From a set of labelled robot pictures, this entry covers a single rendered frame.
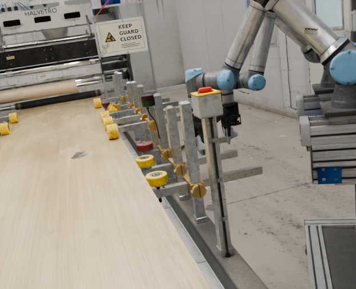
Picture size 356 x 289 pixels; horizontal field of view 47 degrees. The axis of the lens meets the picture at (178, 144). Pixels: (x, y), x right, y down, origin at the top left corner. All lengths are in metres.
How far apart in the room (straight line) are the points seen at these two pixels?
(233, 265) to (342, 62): 0.75
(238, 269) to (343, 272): 0.96
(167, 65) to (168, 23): 1.02
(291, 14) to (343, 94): 0.36
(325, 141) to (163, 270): 0.95
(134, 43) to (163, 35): 6.56
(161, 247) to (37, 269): 0.30
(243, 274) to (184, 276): 0.38
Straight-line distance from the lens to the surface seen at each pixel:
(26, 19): 4.49
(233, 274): 1.26
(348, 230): 2.53
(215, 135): 1.20
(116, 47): 4.18
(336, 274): 2.15
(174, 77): 10.83
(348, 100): 1.64
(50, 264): 1.08
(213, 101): 1.17
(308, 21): 1.52
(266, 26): 1.97
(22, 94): 4.23
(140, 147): 1.97
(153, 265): 0.96
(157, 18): 10.73
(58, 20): 4.47
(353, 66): 1.49
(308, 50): 2.22
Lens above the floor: 1.39
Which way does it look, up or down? 15 degrees down
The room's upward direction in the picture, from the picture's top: 8 degrees counter-clockwise
